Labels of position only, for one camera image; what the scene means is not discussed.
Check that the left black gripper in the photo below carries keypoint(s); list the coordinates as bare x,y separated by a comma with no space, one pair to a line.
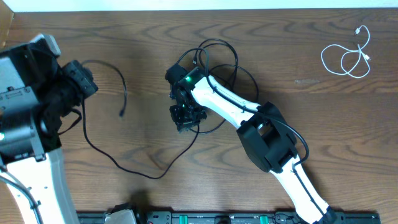
84,75

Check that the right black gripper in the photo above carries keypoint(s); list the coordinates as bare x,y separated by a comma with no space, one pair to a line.
184,122

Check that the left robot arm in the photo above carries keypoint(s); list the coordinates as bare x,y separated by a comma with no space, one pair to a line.
36,93

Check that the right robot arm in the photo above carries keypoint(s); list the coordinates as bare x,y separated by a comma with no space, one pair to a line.
267,139

